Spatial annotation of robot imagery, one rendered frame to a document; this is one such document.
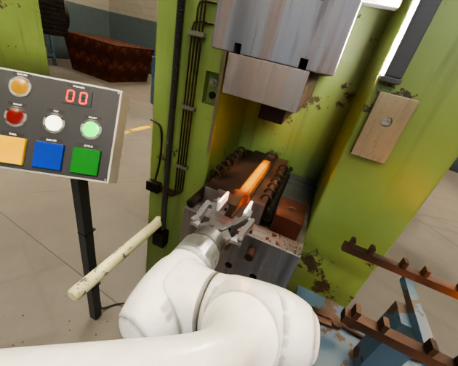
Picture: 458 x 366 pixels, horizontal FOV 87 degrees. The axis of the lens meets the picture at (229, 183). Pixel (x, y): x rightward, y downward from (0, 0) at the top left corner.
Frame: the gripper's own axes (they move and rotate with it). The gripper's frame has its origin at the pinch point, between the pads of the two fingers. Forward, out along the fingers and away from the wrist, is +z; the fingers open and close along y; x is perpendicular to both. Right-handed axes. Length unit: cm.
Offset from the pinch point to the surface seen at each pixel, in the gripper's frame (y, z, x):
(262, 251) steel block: 11.5, -0.6, -11.6
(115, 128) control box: -40.5, -2.4, 10.9
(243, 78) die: -7.5, 5.3, 32.1
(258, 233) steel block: 8.6, 1.9, -7.9
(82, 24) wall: -741, 588, 3
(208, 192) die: -11.0, 5.4, -3.1
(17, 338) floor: -79, -27, -99
